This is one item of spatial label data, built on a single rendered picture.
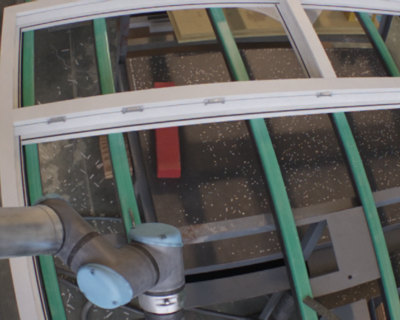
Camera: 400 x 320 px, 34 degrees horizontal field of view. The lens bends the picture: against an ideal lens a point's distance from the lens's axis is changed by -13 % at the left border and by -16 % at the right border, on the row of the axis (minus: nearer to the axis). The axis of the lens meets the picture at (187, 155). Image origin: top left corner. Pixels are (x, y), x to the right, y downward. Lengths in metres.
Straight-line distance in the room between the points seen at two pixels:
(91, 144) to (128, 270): 1.64
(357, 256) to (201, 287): 0.46
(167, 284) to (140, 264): 0.09
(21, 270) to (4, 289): 1.02
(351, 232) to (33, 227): 0.86
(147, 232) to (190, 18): 1.21
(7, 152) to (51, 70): 1.44
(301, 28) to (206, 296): 0.77
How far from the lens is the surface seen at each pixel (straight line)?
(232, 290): 1.90
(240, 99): 1.78
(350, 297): 1.93
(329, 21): 2.51
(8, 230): 1.07
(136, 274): 1.20
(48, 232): 1.16
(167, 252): 1.26
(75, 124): 1.74
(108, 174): 2.69
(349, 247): 1.69
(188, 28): 2.33
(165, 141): 2.04
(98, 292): 1.19
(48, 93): 2.97
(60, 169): 2.74
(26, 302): 1.45
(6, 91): 1.77
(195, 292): 1.89
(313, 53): 1.92
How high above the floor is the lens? 2.27
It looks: 54 degrees down
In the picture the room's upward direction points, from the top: 9 degrees clockwise
